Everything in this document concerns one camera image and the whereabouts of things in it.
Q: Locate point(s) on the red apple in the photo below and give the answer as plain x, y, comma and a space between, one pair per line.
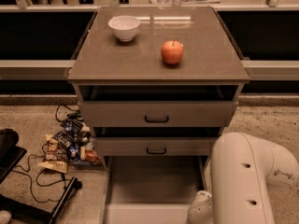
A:
172, 52

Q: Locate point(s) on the grey top drawer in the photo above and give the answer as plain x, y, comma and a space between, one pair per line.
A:
159, 106

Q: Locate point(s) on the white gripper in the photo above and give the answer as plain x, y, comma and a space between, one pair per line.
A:
199, 209

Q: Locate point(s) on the yellow chip bag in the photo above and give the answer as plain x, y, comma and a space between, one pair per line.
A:
56, 156

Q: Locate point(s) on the grey drawer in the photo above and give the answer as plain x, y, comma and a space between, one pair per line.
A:
151, 189
159, 106
173, 141

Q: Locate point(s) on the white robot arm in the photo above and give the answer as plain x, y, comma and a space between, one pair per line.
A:
244, 168

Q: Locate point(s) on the red snack packet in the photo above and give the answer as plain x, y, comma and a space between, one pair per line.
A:
92, 157

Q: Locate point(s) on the dark blue snack bag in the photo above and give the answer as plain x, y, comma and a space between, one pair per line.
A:
69, 134

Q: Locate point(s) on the grey bottom drawer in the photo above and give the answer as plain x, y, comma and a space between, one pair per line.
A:
151, 189

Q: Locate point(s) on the white ceramic bowl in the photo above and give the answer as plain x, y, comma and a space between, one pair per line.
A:
124, 28

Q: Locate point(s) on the grey drawer cabinet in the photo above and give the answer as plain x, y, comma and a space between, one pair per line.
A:
209, 58

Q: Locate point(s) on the grey middle drawer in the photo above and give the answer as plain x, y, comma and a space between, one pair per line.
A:
173, 141

